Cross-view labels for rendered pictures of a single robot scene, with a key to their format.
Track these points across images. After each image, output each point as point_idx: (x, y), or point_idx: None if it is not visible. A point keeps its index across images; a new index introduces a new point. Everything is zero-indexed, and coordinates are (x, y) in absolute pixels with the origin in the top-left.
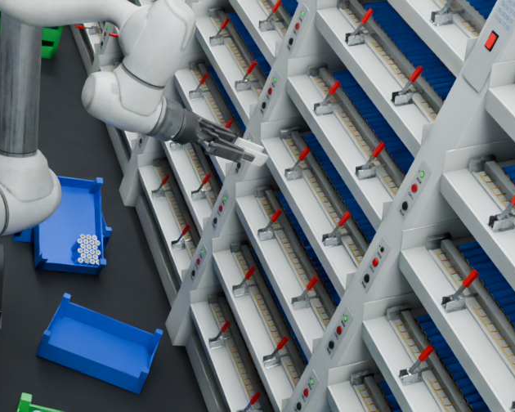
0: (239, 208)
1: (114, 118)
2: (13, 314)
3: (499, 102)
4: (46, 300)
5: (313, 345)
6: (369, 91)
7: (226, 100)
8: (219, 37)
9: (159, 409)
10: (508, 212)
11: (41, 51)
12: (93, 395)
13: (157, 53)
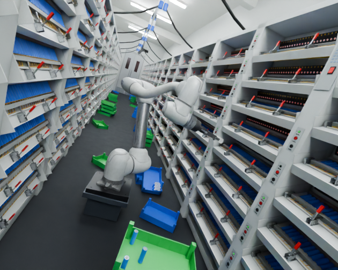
0: (206, 169)
1: (173, 116)
2: (133, 203)
3: None
4: (144, 200)
5: (247, 210)
6: (259, 116)
7: (197, 144)
8: None
9: (179, 239)
10: None
11: (148, 117)
12: (157, 232)
13: (190, 91)
